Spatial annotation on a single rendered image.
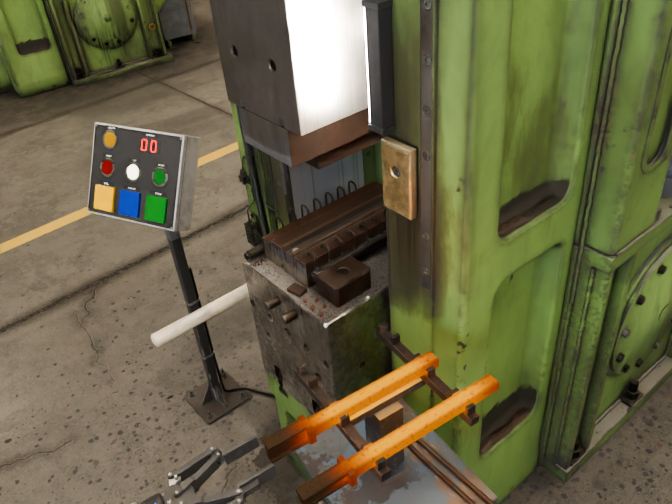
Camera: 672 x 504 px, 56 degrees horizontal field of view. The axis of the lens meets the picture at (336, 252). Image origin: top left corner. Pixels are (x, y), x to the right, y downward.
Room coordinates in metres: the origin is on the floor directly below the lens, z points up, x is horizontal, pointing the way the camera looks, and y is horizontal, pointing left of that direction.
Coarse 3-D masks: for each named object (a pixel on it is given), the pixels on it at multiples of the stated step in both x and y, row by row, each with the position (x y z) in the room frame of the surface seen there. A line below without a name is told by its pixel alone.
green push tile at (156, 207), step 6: (150, 198) 1.64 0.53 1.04; (156, 198) 1.63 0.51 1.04; (162, 198) 1.62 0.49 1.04; (150, 204) 1.63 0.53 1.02; (156, 204) 1.62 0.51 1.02; (162, 204) 1.61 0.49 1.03; (150, 210) 1.62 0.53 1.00; (156, 210) 1.61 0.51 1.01; (162, 210) 1.61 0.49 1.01; (150, 216) 1.61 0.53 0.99; (156, 216) 1.61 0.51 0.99; (162, 216) 1.60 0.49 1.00; (162, 222) 1.59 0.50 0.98
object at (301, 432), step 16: (400, 368) 0.91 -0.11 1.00; (416, 368) 0.90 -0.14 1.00; (384, 384) 0.87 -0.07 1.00; (400, 384) 0.88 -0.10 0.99; (352, 400) 0.84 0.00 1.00; (368, 400) 0.84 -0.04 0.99; (304, 416) 0.80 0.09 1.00; (320, 416) 0.81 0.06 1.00; (336, 416) 0.80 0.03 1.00; (288, 432) 0.77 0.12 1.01; (304, 432) 0.78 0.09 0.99; (320, 432) 0.78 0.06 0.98; (272, 448) 0.74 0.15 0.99; (288, 448) 0.76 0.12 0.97
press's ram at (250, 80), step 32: (224, 0) 1.45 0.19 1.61; (256, 0) 1.34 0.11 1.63; (288, 0) 1.27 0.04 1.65; (320, 0) 1.31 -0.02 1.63; (352, 0) 1.36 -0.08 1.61; (224, 32) 1.47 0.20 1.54; (256, 32) 1.36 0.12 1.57; (288, 32) 1.26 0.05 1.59; (320, 32) 1.31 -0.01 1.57; (352, 32) 1.36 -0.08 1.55; (224, 64) 1.49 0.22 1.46; (256, 64) 1.37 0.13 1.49; (288, 64) 1.27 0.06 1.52; (320, 64) 1.30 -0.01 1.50; (352, 64) 1.35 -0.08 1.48; (256, 96) 1.39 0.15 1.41; (288, 96) 1.28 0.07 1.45; (320, 96) 1.30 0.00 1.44; (352, 96) 1.35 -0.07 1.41; (288, 128) 1.30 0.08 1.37
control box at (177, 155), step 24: (96, 144) 1.81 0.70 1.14; (120, 144) 1.77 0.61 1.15; (168, 144) 1.70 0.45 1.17; (192, 144) 1.71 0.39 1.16; (96, 168) 1.78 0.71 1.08; (120, 168) 1.74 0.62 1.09; (144, 168) 1.70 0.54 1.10; (168, 168) 1.67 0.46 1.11; (192, 168) 1.69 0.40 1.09; (144, 192) 1.67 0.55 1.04; (168, 192) 1.63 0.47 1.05; (192, 192) 1.67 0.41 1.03; (120, 216) 1.67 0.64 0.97; (144, 216) 1.63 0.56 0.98; (168, 216) 1.60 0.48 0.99
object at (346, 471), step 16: (480, 384) 0.85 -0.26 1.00; (496, 384) 0.84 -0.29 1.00; (448, 400) 0.81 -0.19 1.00; (464, 400) 0.81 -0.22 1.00; (480, 400) 0.82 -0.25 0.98; (432, 416) 0.78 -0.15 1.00; (448, 416) 0.78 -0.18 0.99; (400, 432) 0.75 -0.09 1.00; (416, 432) 0.75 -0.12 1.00; (368, 448) 0.72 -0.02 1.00; (384, 448) 0.72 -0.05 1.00; (400, 448) 0.73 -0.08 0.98; (336, 464) 0.69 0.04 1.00; (352, 464) 0.69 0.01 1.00; (368, 464) 0.69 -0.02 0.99; (320, 480) 0.66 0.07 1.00; (336, 480) 0.66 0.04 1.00; (352, 480) 0.67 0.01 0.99; (304, 496) 0.64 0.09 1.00; (320, 496) 0.65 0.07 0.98
